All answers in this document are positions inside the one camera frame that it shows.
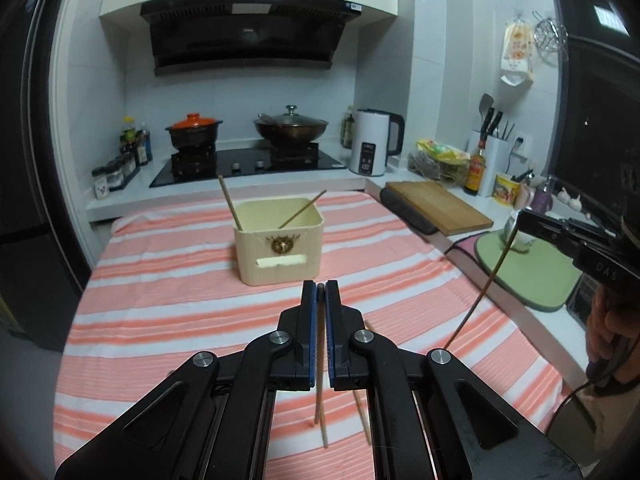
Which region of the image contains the yellow snack bag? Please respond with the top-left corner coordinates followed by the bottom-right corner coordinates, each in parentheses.
top-left (416, 139), bottom-right (470, 165)

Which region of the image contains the condiment bottles group corner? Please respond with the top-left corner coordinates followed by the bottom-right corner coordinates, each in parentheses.
top-left (119, 116), bottom-right (153, 167)

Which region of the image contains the black refrigerator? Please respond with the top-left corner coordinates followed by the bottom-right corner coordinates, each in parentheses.
top-left (1, 0), bottom-right (89, 352)

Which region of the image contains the black wok with glass lid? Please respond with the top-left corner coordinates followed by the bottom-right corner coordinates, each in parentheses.
top-left (254, 105), bottom-right (329, 145)

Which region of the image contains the green mat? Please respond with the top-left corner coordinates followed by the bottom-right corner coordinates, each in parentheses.
top-left (495, 240), bottom-right (582, 312)

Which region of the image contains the black pot with orange lid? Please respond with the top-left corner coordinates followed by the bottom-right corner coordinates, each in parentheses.
top-left (166, 113), bottom-right (224, 151)

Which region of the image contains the wooden cutting board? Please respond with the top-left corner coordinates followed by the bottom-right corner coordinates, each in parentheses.
top-left (386, 181), bottom-right (494, 236)

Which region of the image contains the white electric kettle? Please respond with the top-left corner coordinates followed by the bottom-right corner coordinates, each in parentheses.
top-left (348, 110), bottom-right (406, 177)

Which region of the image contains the hanging metal steamer rack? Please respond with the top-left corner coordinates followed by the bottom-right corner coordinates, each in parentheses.
top-left (532, 11), bottom-right (568, 62)

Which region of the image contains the brown sauce bottle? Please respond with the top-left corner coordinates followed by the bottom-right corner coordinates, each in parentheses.
top-left (463, 133), bottom-right (486, 195)

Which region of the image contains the white teapot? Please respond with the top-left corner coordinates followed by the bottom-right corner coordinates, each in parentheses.
top-left (501, 210), bottom-right (536, 254)

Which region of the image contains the person's right hand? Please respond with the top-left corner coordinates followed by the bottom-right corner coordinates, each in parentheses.
top-left (586, 285), bottom-right (639, 396)

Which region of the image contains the hanging paper bag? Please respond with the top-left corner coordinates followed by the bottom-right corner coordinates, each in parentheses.
top-left (500, 18), bottom-right (533, 88)

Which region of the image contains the oil bottle behind kettle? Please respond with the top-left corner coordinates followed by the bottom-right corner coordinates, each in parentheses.
top-left (340, 105), bottom-right (355, 148)

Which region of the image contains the cream utensil holder box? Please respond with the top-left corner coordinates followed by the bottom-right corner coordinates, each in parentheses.
top-left (233, 196), bottom-right (324, 286)

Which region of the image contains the black gas stove top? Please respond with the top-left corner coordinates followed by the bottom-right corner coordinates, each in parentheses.
top-left (150, 143), bottom-right (345, 188)

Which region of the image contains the purple bottle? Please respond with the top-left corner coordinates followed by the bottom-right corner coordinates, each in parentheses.
top-left (530, 177), bottom-right (553, 214)

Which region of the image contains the black range hood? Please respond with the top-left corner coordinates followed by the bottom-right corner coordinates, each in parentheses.
top-left (140, 0), bottom-right (362, 76)

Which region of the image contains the white knife block holder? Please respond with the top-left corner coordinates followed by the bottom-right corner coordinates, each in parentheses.
top-left (469, 131), bottom-right (510, 197)

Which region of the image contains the yellow instant noodle cup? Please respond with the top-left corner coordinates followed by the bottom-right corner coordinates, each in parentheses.
top-left (491, 174), bottom-right (520, 207)

